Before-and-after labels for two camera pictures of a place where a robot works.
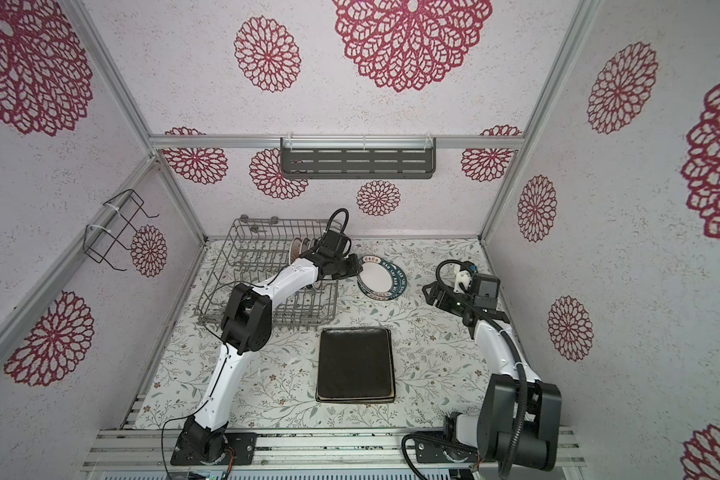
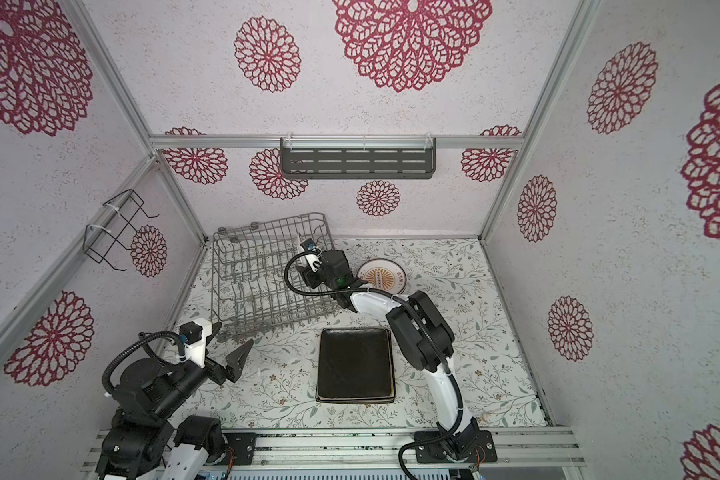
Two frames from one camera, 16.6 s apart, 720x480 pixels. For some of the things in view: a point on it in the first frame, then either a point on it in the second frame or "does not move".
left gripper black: [356, 268] → [233, 370]
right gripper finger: [434, 291] → [311, 278]
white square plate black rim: [329, 398] does not move
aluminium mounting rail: [290, 449] does not move
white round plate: [296, 249] → [383, 274]
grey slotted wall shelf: [354, 158] does not move
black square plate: [355, 362] does not move
